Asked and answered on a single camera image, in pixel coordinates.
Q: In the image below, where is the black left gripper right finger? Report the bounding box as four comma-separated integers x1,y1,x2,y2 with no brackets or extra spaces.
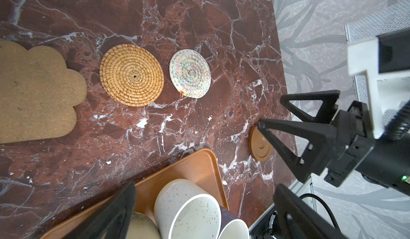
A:
273,184,345,239

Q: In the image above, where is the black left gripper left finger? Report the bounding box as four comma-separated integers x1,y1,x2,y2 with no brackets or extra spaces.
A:
65,182,136,239

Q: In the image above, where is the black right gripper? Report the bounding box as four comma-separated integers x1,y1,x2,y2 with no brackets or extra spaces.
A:
257,90,377,188

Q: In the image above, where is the beige glazed ceramic mug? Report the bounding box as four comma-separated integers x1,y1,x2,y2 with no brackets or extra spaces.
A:
126,212,161,239

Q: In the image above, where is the round wooden coaster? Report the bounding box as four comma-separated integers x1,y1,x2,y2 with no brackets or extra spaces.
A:
248,125,273,162

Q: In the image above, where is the multicolour stitched round coaster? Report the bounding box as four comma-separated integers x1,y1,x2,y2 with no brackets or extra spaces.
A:
169,49,211,99

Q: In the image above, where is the cork paw-shaped coaster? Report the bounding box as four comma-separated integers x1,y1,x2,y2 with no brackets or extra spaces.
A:
1,40,87,144

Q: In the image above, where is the woven rattan round coaster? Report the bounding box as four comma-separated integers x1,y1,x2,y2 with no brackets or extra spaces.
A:
99,44,164,107

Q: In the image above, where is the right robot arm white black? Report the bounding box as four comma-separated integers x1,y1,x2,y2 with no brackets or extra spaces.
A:
257,90,410,194

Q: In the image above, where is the white purple mug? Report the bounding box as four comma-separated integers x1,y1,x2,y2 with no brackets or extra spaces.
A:
218,206,250,239

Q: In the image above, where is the white speckled mug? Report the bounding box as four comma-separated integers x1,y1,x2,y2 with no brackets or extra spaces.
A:
154,179,222,239

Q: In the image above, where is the orange wooden tray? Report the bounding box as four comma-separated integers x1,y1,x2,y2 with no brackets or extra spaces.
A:
40,149,230,239

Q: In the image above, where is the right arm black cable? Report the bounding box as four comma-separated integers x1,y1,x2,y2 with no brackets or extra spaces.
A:
297,193,341,232

